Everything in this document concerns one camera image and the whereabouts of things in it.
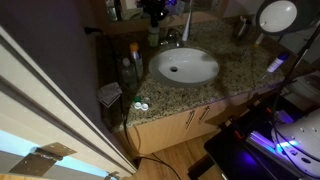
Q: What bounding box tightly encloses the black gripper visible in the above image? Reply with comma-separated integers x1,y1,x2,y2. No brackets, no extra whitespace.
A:
142,0,170,26

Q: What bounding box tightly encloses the pump soap bottle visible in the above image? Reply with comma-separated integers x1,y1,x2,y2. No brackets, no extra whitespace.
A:
147,20,161,48

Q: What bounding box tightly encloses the chrome sink faucet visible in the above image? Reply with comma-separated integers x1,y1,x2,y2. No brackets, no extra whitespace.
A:
159,0,195,48

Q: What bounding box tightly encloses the clear bottle orange cap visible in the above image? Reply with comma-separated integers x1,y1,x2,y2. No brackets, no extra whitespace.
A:
129,41,145,81

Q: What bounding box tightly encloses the clear bottle white cap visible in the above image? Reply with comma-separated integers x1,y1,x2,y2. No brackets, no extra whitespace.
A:
120,57,139,90

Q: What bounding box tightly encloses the white bottle purple cap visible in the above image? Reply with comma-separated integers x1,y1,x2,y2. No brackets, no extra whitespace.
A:
266,52,291,74

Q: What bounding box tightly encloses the white oval sink basin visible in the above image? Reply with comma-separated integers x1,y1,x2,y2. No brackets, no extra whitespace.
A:
148,46,221,88

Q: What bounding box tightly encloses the white contact lens case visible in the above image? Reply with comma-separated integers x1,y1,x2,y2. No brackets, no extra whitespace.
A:
133,101,150,112

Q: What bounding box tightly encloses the small patterned box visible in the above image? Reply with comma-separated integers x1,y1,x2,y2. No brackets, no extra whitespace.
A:
96,81,124,109

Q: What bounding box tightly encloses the white lotion tube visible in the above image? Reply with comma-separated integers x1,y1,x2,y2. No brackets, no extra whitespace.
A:
253,32,265,47

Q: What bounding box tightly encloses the wooden vanity cabinet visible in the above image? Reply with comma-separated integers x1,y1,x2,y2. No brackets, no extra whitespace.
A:
114,83,296,157

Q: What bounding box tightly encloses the white door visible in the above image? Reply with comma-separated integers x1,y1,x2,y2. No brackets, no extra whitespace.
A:
0,24,138,180

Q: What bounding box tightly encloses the black robot cart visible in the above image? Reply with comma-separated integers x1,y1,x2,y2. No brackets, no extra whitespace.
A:
202,92,320,180

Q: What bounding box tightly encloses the white toilet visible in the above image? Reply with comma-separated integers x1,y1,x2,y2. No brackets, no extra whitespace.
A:
284,70,320,108

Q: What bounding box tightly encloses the large metal door hinge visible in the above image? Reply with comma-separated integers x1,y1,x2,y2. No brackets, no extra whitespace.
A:
8,142,77,177

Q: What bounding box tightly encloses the metal cabinet door handle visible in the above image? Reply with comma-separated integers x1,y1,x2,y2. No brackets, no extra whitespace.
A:
197,105,212,125
185,109,197,131

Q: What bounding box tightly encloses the black power cable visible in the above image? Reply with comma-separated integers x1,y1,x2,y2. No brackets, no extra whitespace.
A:
121,92,183,180

